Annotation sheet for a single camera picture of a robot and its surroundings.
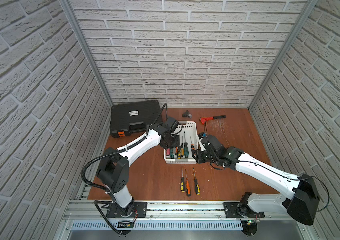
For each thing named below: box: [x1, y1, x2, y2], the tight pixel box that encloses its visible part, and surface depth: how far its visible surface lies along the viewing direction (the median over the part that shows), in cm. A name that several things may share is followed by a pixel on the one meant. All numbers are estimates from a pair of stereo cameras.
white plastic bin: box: [163, 121, 199, 164], surface depth 94 cm
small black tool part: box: [181, 109, 192, 119], surface depth 116 cm
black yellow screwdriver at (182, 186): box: [180, 166, 185, 193], surface depth 82 cm
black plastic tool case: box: [110, 99, 161, 138], surface depth 108 cm
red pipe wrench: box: [199, 115, 227, 125], surface depth 113 cm
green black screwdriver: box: [183, 131, 189, 158], surface depth 94 cm
